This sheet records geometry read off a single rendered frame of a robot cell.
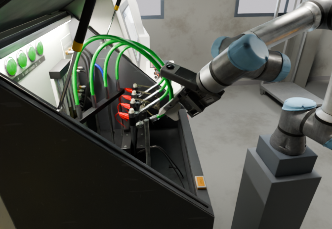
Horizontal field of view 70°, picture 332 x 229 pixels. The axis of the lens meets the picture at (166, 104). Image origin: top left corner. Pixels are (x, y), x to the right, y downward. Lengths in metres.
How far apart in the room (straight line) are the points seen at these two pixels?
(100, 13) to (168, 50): 2.43
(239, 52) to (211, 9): 3.06
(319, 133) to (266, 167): 0.31
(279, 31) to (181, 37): 2.80
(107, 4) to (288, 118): 0.92
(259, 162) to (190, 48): 2.59
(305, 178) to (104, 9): 1.17
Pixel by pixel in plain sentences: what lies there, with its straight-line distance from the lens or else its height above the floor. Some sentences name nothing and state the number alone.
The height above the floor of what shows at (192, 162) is 0.95.
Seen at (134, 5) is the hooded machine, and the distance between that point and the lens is 2.50.
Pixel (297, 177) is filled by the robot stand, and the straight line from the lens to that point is 1.24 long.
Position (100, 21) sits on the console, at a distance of 1.19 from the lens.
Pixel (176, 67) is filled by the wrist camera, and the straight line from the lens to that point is 0.65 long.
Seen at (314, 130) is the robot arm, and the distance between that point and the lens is 1.06.
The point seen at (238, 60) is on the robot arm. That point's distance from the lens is 0.52.
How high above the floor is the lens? 1.59
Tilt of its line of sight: 29 degrees down
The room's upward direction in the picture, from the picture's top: straight up
